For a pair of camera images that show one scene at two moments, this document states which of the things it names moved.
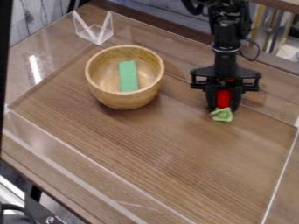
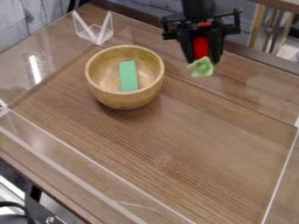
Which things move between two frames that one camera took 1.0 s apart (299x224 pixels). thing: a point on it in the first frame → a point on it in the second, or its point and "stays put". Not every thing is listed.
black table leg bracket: (39, 213) stays put
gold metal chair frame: (271, 24) stays put
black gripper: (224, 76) → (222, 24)
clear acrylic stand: (92, 32) stays put
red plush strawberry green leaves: (223, 112) → (202, 66)
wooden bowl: (124, 75) stays put
